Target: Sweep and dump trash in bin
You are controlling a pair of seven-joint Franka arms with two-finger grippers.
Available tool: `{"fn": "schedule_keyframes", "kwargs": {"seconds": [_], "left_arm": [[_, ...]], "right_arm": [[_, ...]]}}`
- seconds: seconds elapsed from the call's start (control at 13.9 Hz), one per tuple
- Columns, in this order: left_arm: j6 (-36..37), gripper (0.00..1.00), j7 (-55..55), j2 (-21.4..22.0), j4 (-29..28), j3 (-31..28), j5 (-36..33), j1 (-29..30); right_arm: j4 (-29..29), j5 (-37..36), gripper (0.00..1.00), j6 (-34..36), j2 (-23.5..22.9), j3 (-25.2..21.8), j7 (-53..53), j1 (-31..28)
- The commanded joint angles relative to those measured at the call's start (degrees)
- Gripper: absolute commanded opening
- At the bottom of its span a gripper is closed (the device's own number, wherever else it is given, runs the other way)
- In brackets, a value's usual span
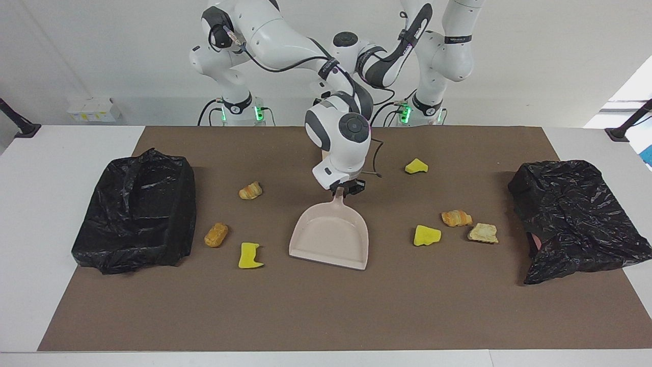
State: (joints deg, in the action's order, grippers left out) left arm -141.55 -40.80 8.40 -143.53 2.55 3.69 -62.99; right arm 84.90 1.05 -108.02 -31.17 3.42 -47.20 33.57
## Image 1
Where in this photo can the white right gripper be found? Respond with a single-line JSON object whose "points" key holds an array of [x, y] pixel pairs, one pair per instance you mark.
{"points": [[331, 176]]}

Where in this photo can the beige plastic dustpan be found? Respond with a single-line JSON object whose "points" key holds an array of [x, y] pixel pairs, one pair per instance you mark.
{"points": [[328, 234]]}

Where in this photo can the yellow sponge chunk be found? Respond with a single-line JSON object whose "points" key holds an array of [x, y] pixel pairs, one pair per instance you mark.
{"points": [[427, 236], [416, 166]]}

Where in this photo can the orange striped croissant piece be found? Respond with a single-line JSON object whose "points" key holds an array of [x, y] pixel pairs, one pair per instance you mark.
{"points": [[456, 218], [250, 191]]}

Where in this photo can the pale bread chunk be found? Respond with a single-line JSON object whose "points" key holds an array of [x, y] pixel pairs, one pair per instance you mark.
{"points": [[483, 233]]}

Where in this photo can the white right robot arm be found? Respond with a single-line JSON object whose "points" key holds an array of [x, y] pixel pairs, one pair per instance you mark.
{"points": [[275, 35]]}

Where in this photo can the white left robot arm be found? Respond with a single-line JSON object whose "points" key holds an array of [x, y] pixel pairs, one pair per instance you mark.
{"points": [[448, 56]]}

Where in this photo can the pink bin under bag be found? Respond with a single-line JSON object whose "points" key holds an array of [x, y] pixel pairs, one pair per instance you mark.
{"points": [[533, 243]]}

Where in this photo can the black bag lined bin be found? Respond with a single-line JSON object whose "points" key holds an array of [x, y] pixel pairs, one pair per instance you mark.
{"points": [[132, 219], [575, 219]]}

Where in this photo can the brown table mat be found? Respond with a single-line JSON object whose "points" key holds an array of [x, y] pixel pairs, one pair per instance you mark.
{"points": [[326, 306]]}

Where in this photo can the notched yellow sponge piece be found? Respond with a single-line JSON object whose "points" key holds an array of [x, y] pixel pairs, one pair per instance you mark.
{"points": [[248, 257]]}

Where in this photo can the brown bread roll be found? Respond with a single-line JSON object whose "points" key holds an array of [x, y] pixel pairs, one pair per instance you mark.
{"points": [[216, 235]]}

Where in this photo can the blue plastic item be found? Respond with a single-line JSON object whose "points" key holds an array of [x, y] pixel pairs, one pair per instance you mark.
{"points": [[648, 155]]}

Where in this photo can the white wall power box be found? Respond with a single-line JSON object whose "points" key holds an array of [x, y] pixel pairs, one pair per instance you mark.
{"points": [[94, 109]]}

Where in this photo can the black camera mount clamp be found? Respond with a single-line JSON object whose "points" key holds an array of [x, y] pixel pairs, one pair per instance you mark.
{"points": [[624, 130], [25, 127]]}

